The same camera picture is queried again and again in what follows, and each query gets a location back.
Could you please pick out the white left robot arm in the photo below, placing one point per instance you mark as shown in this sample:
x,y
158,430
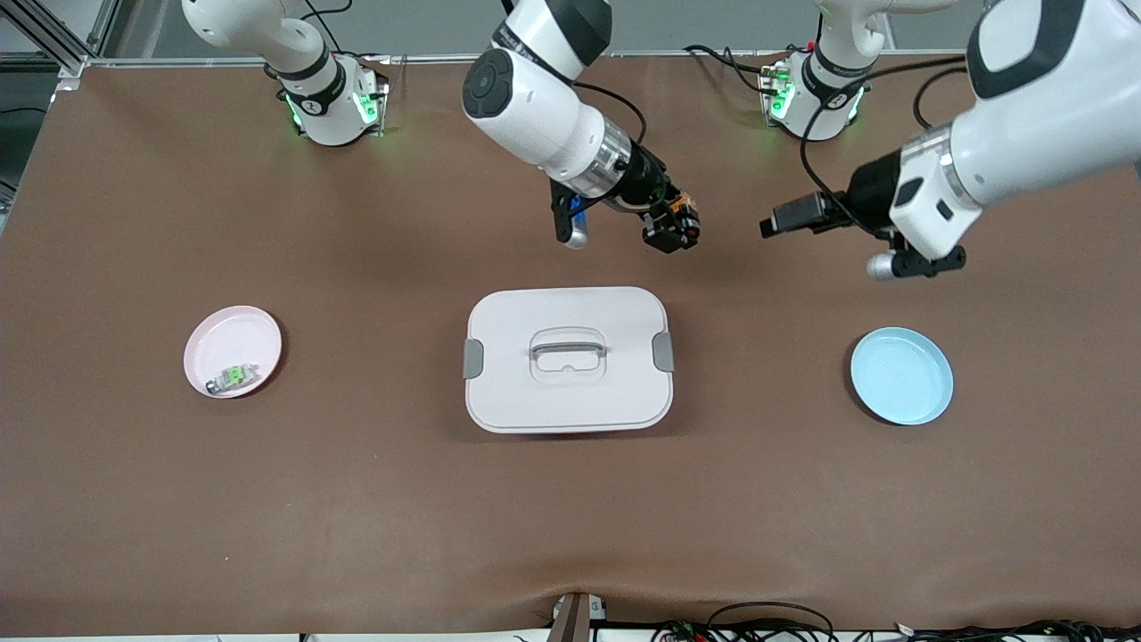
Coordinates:
x,y
1025,134

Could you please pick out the pink round plate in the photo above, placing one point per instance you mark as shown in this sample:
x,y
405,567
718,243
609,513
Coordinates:
x,y
232,339

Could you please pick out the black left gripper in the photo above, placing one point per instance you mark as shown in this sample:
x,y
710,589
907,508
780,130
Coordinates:
x,y
867,197

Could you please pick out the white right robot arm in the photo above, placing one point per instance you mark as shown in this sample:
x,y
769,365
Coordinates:
x,y
535,116

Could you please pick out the silver table edge rail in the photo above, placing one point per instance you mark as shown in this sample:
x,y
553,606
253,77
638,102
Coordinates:
x,y
446,57

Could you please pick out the white lidded box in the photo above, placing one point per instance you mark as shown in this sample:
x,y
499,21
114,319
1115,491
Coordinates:
x,y
570,401

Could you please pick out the grey box latch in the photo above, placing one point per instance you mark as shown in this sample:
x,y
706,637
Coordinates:
x,y
663,351
473,358

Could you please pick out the grey table edge bracket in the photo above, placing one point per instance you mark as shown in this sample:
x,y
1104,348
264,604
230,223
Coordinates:
x,y
570,620

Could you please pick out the green and grey switch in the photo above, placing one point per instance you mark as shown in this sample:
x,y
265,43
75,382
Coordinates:
x,y
233,377

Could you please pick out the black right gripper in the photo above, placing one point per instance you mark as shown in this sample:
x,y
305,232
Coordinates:
x,y
644,185

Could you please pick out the light blue round plate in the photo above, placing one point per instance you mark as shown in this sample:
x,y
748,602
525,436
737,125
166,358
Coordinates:
x,y
900,374

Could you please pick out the aluminium frame profile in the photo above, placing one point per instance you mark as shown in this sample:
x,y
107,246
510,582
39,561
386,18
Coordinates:
x,y
62,40

